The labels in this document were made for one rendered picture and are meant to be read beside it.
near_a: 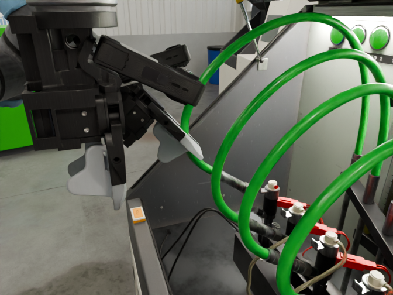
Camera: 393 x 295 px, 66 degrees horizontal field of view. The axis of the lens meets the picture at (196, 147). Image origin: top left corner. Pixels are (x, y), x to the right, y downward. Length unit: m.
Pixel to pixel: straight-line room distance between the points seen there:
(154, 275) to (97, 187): 0.36
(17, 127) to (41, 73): 3.47
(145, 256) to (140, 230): 0.09
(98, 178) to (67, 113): 0.08
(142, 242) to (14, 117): 3.12
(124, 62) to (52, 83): 0.07
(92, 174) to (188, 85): 0.13
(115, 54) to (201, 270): 0.64
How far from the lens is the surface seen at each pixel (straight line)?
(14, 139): 3.80
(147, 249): 0.72
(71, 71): 0.30
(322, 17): 0.56
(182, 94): 0.31
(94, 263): 2.12
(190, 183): 0.91
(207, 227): 0.95
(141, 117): 0.46
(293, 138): 0.36
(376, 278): 0.46
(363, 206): 0.65
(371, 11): 0.76
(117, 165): 0.30
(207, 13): 7.60
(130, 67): 0.30
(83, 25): 0.28
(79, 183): 0.33
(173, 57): 0.47
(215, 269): 0.83
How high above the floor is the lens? 1.43
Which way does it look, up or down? 24 degrees down
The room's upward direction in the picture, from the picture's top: straight up
